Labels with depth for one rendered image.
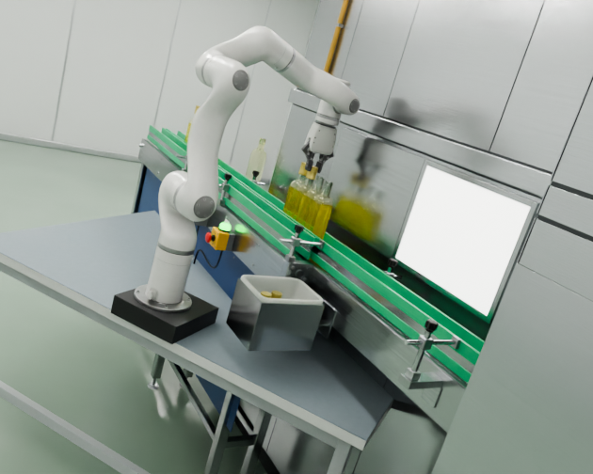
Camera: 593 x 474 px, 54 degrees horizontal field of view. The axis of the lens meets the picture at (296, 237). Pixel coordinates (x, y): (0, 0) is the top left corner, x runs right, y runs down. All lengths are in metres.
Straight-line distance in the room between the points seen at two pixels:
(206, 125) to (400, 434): 1.12
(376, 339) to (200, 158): 0.74
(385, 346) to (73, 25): 6.42
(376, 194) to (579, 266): 1.03
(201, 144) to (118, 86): 5.95
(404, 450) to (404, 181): 0.84
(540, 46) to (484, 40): 0.20
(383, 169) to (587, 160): 0.99
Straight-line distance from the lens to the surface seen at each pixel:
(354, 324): 1.75
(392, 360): 1.62
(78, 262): 2.32
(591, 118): 1.12
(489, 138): 1.74
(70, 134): 7.72
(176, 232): 1.86
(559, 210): 1.12
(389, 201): 1.94
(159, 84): 7.83
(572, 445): 1.11
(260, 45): 1.83
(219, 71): 1.74
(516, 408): 1.17
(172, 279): 1.90
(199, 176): 1.78
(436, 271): 1.76
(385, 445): 2.00
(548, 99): 1.65
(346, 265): 1.81
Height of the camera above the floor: 1.62
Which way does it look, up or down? 15 degrees down
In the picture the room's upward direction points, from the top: 16 degrees clockwise
